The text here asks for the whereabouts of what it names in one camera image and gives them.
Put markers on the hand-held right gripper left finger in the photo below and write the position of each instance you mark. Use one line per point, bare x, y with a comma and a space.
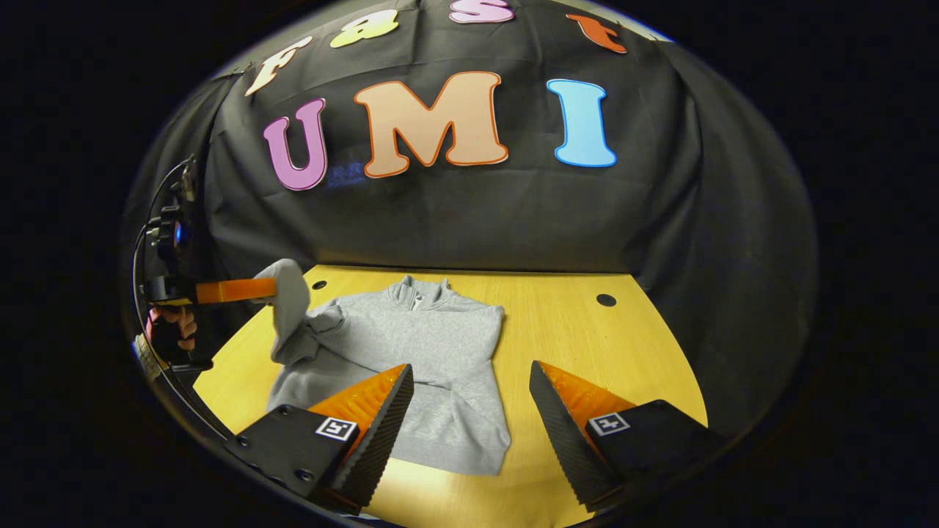
378, 440

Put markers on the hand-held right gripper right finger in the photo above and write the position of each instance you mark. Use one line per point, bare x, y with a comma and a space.
568, 440

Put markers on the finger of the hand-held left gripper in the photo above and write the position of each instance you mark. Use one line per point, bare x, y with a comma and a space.
235, 290

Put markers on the grey zip-neck sweatshirt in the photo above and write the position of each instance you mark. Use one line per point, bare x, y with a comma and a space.
425, 345

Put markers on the black backdrop cloth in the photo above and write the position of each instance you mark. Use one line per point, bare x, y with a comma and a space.
477, 220

